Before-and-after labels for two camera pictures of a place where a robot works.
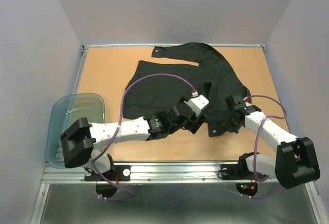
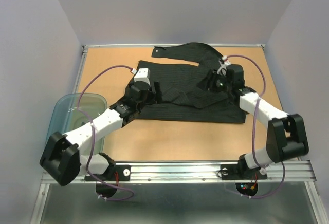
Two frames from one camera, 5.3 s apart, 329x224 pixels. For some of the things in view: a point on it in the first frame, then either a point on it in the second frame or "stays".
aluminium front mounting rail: (60, 172) stays
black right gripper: (227, 126) to (207, 82)
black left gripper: (193, 126) to (152, 95)
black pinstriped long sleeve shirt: (152, 88) stays
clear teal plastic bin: (66, 111) stays
